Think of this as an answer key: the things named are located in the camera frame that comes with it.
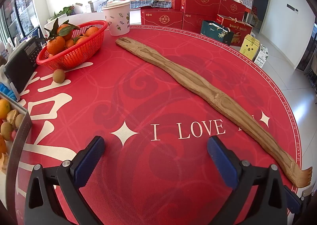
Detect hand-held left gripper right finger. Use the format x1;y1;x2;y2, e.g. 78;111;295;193
207;136;301;225

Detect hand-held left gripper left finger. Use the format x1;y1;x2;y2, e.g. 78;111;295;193
24;136;106;225

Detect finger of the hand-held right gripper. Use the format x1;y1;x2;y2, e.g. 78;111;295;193
284;185;304;215

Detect grey shallow cardboard box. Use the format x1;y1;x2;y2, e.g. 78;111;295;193
0;91;32;186

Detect wooden back scratcher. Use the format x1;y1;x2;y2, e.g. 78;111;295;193
116;37;312;189

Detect red printed tablecloth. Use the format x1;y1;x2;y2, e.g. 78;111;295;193
15;20;304;225

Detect red plastic basket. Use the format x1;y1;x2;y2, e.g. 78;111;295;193
36;20;109;71

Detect blue rubber gloves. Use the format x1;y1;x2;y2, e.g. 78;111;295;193
0;82;15;100

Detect small white printed box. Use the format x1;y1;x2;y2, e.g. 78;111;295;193
253;44;269;68

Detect black portable radio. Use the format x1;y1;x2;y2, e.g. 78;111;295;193
4;37;46;94

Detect yellow cardboard box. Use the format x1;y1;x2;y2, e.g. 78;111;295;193
240;35;260;60

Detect pile of leafy tangerines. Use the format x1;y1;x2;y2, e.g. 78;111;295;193
45;18;99;58

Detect dark green gift bag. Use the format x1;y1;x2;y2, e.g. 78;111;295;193
200;20;234;46

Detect floral paper cup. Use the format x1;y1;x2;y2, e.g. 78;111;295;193
101;0;131;36

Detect green potted plant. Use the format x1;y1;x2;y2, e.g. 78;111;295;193
48;4;76;21

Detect open white carton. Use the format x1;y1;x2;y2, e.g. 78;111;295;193
75;0;102;13

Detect stack of red gift boxes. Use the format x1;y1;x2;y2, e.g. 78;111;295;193
140;0;247;33

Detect checkered cloth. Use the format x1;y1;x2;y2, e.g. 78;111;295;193
109;0;172;9

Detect glass door cabinet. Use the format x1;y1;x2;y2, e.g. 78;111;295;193
0;0;35;42

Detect red rope-handled carry box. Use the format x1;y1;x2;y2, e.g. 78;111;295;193
216;14;253;47

